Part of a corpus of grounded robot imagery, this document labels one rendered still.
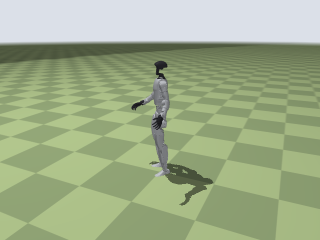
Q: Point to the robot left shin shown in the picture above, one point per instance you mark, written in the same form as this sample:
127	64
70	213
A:
163	156

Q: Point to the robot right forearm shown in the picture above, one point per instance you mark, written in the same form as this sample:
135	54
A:
148	99

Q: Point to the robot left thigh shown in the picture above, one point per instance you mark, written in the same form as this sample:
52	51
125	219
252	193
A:
159	135

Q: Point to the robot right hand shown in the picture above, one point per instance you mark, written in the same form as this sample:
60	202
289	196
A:
135	105

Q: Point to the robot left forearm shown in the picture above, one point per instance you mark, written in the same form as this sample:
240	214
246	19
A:
165	108

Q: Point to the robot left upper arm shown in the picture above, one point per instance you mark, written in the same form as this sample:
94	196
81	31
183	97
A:
164	90

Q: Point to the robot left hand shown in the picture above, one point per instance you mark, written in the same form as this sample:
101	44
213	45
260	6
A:
159	120

